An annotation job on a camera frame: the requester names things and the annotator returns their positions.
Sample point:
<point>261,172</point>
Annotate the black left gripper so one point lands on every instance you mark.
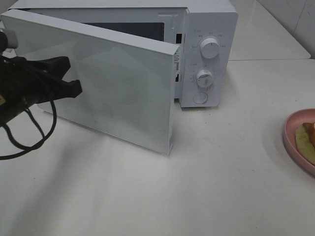
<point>24,83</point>

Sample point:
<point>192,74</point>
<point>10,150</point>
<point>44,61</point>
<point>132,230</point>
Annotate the white microwave door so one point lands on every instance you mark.
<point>128,81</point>

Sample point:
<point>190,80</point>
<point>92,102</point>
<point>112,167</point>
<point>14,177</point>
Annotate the round white door button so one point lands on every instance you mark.
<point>200,98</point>

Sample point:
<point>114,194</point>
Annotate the white timer knob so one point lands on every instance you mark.
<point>204,78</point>

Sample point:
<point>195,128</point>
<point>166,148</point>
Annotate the pink round plate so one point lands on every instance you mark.
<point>294,121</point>

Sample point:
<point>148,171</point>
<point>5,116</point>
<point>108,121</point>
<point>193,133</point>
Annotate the white bread lettuce sandwich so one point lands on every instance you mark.
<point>305,141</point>

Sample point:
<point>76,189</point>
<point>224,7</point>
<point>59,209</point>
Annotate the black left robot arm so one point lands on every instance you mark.
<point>24,83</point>

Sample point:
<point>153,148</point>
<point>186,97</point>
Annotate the white warning label sticker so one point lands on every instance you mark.
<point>177,59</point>

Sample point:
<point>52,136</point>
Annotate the upper white power knob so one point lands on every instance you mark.
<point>210,47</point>

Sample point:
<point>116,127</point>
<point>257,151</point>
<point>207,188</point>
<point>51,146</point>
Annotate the white microwave oven body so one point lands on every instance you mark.
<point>158,25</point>

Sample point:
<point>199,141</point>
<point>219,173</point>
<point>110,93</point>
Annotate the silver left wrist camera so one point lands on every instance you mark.
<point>8,40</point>

